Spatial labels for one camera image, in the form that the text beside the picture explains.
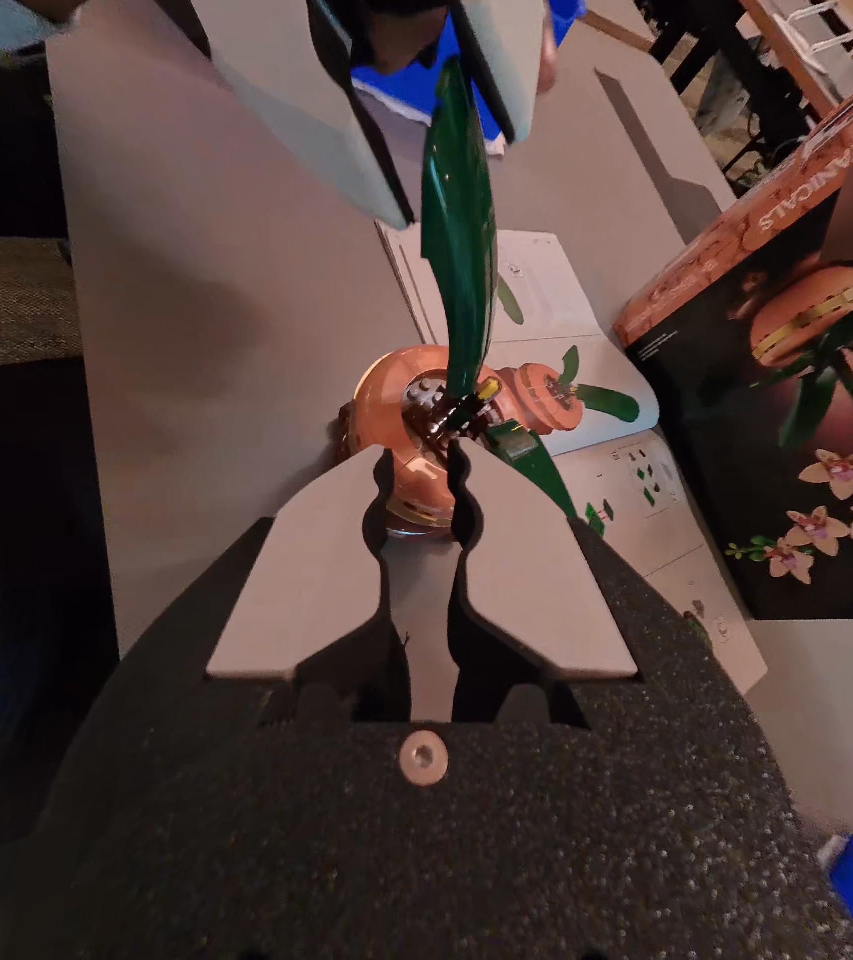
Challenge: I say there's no peach toy brick flowerpot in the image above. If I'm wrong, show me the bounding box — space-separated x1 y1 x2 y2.
336 343 521 540

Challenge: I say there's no long dark green brick leaf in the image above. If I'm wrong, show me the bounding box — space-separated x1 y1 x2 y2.
420 56 501 410

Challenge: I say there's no wooden office desk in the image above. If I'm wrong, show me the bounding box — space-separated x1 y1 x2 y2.
734 0 853 121

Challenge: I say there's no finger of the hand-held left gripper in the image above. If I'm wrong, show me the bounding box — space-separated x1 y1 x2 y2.
190 0 418 231
449 0 549 145

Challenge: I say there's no white instruction booklet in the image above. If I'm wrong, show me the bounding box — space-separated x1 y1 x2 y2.
375 219 770 696

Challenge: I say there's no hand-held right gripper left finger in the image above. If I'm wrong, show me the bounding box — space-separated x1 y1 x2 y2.
207 446 392 681

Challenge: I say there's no short dark green brick leaf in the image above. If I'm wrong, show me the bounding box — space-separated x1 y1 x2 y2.
485 418 579 520

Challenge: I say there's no grey desk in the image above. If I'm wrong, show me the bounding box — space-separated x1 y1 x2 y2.
46 0 853 864

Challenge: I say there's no black orchid product box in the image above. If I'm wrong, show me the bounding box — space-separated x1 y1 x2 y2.
612 52 853 622

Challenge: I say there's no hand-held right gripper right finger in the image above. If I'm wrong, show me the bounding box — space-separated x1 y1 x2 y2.
447 438 639 682

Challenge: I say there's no white torn paper sheet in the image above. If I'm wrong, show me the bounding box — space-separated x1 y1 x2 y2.
355 78 509 160

